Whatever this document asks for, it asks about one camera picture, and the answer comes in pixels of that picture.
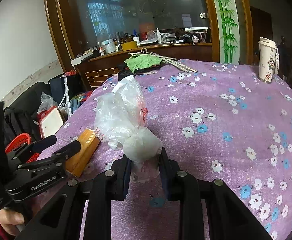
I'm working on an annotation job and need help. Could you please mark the person's left hand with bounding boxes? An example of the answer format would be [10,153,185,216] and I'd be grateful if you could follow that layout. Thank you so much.
[0,207,24,236]

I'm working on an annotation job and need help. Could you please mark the white bucket on counter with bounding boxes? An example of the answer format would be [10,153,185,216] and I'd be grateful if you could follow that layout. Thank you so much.
[101,38,116,54]

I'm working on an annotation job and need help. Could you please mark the black backpack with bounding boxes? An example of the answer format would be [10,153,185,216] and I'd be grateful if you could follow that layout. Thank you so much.
[4,107,41,146]

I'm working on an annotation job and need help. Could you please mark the white flat box on counter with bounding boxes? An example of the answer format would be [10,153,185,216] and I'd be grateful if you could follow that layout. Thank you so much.
[71,51,93,67]

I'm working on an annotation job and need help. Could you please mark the metal folding hanger rack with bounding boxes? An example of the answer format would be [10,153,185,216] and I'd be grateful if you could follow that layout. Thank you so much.
[128,48,198,73]

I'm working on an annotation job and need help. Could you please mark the orange medicine box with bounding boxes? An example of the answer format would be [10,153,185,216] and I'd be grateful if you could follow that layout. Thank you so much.
[66,129,100,178]

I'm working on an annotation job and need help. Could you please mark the black cloth under green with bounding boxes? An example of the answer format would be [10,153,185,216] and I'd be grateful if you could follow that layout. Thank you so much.
[117,63,162,81]

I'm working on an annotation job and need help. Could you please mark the yellow tape roll on counter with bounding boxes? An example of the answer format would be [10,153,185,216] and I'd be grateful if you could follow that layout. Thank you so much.
[121,40,138,51]

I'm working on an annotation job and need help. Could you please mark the red rimmed white box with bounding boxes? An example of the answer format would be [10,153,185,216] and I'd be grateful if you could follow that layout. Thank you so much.
[39,106,64,139]

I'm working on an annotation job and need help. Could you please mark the bamboo painted pillar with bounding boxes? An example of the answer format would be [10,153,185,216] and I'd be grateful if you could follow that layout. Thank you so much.
[214,0,240,64]

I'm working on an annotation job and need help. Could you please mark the clear plastic bag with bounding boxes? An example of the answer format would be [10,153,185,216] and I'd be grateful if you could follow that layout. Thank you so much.
[37,92,58,114]
[94,75,163,163]

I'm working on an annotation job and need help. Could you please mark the white cartoon travel cup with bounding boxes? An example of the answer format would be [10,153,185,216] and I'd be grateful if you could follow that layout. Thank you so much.
[258,37,279,84]

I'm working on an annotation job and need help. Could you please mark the red plastic mesh basket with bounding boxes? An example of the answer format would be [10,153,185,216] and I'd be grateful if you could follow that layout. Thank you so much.
[5,133,39,163]

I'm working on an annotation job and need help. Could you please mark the glass partition window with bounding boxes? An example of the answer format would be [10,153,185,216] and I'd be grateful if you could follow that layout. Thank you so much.
[55,0,210,57]

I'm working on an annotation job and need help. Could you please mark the dark blue tote bag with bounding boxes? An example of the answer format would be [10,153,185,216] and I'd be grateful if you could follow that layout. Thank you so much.
[48,73,87,106]

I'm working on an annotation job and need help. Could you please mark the purple floral tablecloth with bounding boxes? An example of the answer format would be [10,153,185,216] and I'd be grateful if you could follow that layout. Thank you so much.
[39,60,292,239]

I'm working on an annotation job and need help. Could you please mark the wooden sideboard counter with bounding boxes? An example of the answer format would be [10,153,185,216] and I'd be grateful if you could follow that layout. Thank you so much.
[75,43,219,90]

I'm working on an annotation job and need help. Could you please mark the clear plastic bag by sofa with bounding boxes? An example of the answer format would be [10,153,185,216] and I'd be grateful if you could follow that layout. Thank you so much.
[37,92,58,114]

